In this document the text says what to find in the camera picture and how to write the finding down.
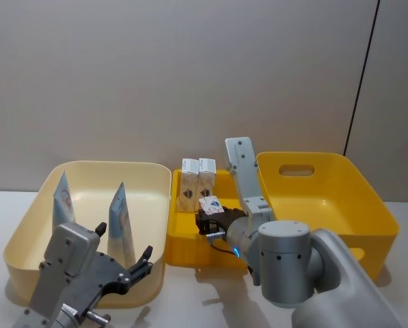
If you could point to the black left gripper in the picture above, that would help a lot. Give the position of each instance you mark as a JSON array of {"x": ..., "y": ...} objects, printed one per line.
[{"x": 97, "y": 273}]

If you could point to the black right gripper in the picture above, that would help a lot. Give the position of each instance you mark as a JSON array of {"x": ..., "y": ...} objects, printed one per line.
[{"x": 229, "y": 216}]

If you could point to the small white printed box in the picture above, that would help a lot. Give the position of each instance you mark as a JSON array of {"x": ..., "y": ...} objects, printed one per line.
[{"x": 210, "y": 204}]

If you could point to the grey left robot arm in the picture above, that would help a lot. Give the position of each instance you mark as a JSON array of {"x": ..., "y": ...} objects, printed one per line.
[{"x": 70, "y": 246}]

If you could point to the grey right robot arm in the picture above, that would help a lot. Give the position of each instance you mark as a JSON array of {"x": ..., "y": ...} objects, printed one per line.
[{"x": 292, "y": 259}]

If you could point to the pale blue standing pouch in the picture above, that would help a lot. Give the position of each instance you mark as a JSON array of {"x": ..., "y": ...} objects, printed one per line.
[
  {"x": 121, "y": 225},
  {"x": 63, "y": 201}
]

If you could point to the small yellow plastic tray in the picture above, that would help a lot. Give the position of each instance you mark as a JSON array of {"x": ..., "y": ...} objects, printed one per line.
[{"x": 186, "y": 239}]

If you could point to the cream carton with white top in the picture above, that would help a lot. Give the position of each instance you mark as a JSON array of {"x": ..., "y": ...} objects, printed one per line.
[
  {"x": 187, "y": 191},
  {"x": 206, "y": 182}
]

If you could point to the cream plastic bin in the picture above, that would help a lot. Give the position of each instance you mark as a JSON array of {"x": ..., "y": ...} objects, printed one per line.
[{"x": 87, "y": 191}]

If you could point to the large yellow plastic bin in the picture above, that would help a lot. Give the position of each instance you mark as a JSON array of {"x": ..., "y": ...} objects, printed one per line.
[{"x": 326, "y": 201}]

